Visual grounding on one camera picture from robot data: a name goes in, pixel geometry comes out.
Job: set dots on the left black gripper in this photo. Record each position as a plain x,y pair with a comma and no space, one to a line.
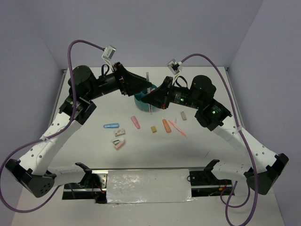
133,83

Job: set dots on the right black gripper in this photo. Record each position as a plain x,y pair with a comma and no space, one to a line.
159,97

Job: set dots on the purple thin pen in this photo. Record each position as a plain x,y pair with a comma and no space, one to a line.
148,92

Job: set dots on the orange red thin pen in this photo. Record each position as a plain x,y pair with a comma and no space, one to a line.
178,129

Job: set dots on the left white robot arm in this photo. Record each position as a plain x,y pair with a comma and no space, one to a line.
33,170

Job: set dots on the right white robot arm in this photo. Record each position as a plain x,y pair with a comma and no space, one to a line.
264,167

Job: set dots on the teal round divided organizer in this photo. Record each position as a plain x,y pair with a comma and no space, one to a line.
138,100

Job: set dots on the yellow eraser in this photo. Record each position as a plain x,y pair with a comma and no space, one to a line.
153,129

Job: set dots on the pink translucent case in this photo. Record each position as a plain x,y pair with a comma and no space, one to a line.
135,122

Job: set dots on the blue translucent stapler case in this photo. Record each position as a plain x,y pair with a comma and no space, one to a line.
111,126

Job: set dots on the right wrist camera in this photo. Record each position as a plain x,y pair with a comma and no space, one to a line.
175,67

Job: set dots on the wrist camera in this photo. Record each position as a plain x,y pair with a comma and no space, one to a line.
175,67
108,53

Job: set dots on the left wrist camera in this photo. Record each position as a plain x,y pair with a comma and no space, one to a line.
108,53

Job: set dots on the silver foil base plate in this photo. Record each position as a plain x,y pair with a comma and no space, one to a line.
148,186

